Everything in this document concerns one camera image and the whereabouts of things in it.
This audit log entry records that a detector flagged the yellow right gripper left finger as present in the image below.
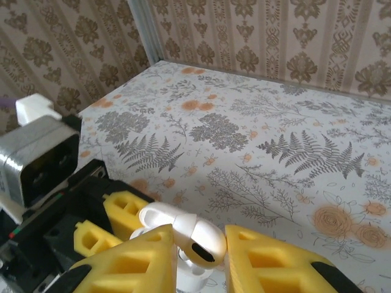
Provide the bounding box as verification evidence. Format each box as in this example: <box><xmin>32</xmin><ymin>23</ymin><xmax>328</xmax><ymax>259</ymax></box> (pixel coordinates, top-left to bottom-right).
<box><xmin>60</xmin><ymin>223</ymin><xmax>177</xmax><ymax>293</ymax></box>

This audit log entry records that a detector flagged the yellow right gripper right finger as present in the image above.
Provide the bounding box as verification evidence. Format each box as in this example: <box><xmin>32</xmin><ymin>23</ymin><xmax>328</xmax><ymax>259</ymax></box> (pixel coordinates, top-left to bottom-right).
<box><xmin>225</xmin><ymin>225</ymin><xmax>370</xmax><ymax>293</ymax></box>

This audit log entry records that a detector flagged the lilac wireless earbud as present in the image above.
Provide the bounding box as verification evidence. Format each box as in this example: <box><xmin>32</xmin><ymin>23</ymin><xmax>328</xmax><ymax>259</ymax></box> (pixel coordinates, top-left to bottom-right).
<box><xmin>139</xmin><ymin>203</ymin><xmax>227</xmax><ymax>271</ymax></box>

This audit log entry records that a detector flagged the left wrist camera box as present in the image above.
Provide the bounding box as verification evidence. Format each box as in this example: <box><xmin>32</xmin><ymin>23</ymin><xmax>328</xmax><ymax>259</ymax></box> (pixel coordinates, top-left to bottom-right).
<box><xmin>0</xmin><ymin>93</ymin><xmax>82</xmax><ymax>210</ymax></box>

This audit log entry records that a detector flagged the aluminium frame corner post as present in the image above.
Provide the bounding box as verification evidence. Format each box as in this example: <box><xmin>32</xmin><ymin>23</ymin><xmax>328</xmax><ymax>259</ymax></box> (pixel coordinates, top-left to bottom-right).
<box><xmin>127</xmin><ymin>0</ymin><xmax>166</xmax><ymax>65</ymax></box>

